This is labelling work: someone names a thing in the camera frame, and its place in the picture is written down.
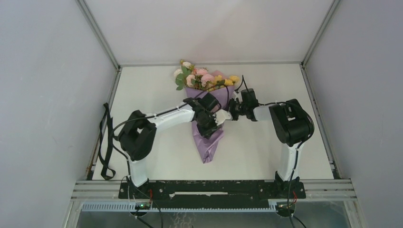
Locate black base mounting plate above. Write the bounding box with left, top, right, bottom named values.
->
left=118, top=180, right=306, bottom=207

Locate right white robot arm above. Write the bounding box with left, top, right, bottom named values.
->
left=229, top=87, right=315, bottom=198

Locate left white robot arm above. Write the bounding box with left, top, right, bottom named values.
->
left=108, top=92, right=232, bottom=198

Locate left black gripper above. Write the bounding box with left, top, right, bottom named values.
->
left=196, top=112, right=222, bottom=140

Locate aluminium frame rail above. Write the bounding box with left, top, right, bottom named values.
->
left=71, top=179, right=357, bottom=201

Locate yellow rose stem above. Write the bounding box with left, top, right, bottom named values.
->
left=209, top=75, right=240, bottom=91

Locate white slotted cable duct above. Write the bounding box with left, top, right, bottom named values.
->
left=81, top=202, right=277, bottom=212

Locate black ribbon strap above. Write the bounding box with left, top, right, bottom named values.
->
left=97, top=102, right=116, bottom=181

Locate pink wrapping paper sheet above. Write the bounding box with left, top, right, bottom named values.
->
left=185, top=85, right=234, bottom=163

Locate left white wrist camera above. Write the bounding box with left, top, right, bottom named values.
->
left=214, top=109, right=232, bottom=125

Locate white rose stem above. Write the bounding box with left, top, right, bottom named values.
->
left=173, top=59, right=194, bottom=91

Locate pink rose stem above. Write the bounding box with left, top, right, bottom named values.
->
left=184, top=68, right=217, bottom=91

